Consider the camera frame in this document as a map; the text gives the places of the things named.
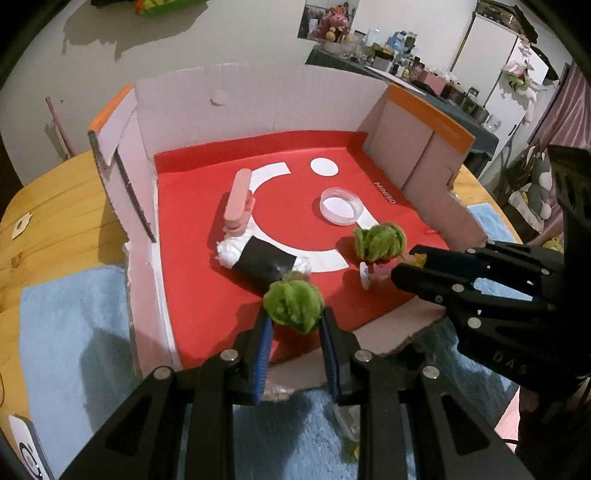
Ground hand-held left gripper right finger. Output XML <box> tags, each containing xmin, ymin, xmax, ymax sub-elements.
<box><xmin>321</xmin><ymin>305</ymin><xmax>536</xmax><ymax>480</ymax></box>

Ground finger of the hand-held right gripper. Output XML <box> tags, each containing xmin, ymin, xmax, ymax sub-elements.
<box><xmin>392</xmin><ymin>265</ymin><xmax>559</xmax><ymax>320</ymax></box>
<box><xmin>409</xmin><ymin>241</ymin><xmax>566</xmax><ymax>282</ymax></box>

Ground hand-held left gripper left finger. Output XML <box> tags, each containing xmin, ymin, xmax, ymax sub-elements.
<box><xmin>60</xmin><ymin>314</ymin><xmax>278</xmax><ymax>480</ymax></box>

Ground pink-haired doll figurine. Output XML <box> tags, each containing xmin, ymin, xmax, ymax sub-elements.
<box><xmin>359</xmin><ymin>263</ymin><xmax>393</xmax><ymax>291</ymax></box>

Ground orange cardboard box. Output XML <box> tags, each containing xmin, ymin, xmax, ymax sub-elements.
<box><xmin>88</xmin><ymin>62</ymin><xmax>490</xmax><ymax>398</ymax></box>

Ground black white plush roll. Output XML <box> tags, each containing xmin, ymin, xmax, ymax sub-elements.
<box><xmin>216</xmin><ymin>228</ymin><xmax>312</xmax><ymax>284</ymax></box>

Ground clear round plastic dish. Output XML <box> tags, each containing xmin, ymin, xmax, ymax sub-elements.
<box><xmin>318</xmin><ymin>186</ymin><xmax>363</xmax><ymax>225</ymax></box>

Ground pink plastic clip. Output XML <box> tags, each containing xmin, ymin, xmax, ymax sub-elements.
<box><xmin>224</xmin><ymin>168</ymin><xmax>256</xmax><ymax>234</ymax></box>

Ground grey white plush toy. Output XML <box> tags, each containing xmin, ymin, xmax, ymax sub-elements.
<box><xmin>517</xmin><ymin>145</ymin><xmax>555</xmax><ymax>222</ymax></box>

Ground pink curtain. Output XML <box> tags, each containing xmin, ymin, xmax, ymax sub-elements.
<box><xmin>531</xmin><ymin>65</ymin><xmax>591</xmax><ymax>153</ymax></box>

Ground blue fluffy mat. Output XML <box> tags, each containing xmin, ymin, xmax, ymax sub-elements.
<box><xmin>18</xmin><ymin>203</ymin><xmax>522</xmax><ymax>480</ymax></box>

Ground white refrigerator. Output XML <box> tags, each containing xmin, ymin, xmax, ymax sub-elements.
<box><xmin>450</xmin><ymin>0</ymin><xmax>561</xmax><ymax>158</ymax></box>

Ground row of bottles and jars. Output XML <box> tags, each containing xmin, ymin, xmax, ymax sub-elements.
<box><xmin>323</xmin><ymin>28</ymin><xmax>502</xmax><ymax>134</ymax></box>

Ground white flat electronic device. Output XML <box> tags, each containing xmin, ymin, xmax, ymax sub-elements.
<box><xmin>7</xmin><ymin>413</ymin><xmax>58</xmax><ymax>480</ymax></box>

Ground pink rabbit plush toy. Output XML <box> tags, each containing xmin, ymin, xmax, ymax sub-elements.
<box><xmin>311</xmin><ymin>4</ymin><xmax>352</xmax><ymax>40</ymax></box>

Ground small paper scrap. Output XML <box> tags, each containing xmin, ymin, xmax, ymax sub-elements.
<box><xmin>9</xmin><ymin>212</ymin><xmax>33</xmax><ymax>241</ymax></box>

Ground pink stick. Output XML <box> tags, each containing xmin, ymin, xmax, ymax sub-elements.
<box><xmin>45</xmin><ymin>96</ymin><xmax>75</xmax><ymax>160</ymax></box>

